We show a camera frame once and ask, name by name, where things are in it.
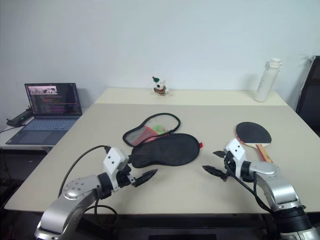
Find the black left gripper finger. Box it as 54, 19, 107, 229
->
134, 168, 159, 187

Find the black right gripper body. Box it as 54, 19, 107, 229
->
219, 149, 238, 182

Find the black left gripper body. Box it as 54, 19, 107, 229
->
115, 161, 138, 189

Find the black red mesh paddle case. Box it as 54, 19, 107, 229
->
122, 112, 201, 169

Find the black rubber table tennis paddle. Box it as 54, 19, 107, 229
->
235, 121, 275, 164

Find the white water bottle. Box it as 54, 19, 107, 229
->
253, 57, 284, 103

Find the small white plush dog toy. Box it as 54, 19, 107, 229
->
151, 76, 170, 97

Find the white side desk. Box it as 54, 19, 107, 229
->
0, 107, 91, 154

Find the open grey laptop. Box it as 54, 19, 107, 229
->
5, 82, 84, 146

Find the black office chair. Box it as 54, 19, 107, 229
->
295, 55, 320, 138

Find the black device beside laptop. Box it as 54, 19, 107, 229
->
6, 106, 34, 127

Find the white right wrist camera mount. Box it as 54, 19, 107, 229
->
223, 138, 247, 179

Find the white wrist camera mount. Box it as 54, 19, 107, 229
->
223, 138, 247, 179
102, 147, 130, 193

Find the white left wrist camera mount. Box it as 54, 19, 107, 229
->
102, 147, 130, 193

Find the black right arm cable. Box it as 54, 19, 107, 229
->
224, 159, 274, 214

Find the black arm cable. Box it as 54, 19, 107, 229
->
57, 144, 118, 216
224, 159, 274, 214

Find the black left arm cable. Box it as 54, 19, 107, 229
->
57, 144, 118, 216

